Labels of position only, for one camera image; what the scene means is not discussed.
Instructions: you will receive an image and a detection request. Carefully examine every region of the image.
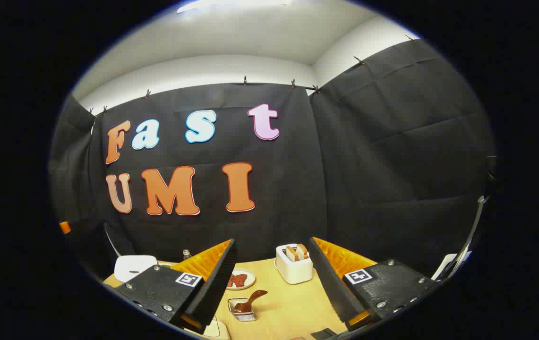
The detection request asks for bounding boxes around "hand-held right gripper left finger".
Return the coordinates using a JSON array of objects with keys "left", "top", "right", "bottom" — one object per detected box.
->
[{"left": 117, "top": 238, "right": 239, "bottom": 335}]

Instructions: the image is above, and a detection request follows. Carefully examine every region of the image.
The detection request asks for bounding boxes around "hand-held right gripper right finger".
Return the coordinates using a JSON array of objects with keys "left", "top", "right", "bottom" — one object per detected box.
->
[{"left": 308, "top": 236, "right": 440, "bottom": 331}]

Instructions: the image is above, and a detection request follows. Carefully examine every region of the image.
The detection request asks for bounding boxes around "brown wooden spoon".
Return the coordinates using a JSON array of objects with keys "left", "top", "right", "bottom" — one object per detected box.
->
[{"left": 234, "top": 290, "right": 268, "bottom": 314}]

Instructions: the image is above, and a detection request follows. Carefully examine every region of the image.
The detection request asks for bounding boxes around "cream rice container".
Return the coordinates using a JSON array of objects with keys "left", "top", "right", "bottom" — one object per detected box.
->
[{"left": 189, "top": 317, "right": 231, "bottom": 340}]

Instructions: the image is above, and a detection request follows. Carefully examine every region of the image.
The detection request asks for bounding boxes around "white rice cooker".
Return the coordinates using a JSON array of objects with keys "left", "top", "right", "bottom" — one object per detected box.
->
[{"left": 114, "top": 255, "right": 158, "bottom": 283}]

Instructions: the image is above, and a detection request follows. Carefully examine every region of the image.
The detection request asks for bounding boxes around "white round plate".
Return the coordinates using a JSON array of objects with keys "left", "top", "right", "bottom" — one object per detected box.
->
[{"left": 226, "top": 268, "right": 256, "bottom": 290}]

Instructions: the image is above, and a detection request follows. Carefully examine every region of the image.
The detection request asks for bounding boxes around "white toaster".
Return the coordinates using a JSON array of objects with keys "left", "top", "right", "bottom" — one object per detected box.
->
[{"left": 275, "top": 244, "right": 314, "bottom": 285}]

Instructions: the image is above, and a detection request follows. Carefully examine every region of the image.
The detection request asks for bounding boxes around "white flat panel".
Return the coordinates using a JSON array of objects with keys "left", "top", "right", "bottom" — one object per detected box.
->
[{"left": 432, "top": 253, "right": 471, "bottom": 281}]

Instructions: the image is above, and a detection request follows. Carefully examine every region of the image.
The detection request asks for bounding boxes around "black backdrop cloth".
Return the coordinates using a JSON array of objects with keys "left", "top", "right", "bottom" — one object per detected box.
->
[{"left": 48, "top": 38, "right": 496, "bottom": 279}]

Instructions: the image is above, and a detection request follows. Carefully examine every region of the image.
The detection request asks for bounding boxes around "grey metal bar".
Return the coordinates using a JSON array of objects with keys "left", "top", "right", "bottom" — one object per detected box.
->
[{"left": 439, "top": 196, "right": 489, "bottom": 280}]

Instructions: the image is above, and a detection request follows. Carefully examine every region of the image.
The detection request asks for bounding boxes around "ceiling light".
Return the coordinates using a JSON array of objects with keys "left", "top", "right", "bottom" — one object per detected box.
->
[{"left": 177, "top": 0, "right": 293, "bottom": 14}]

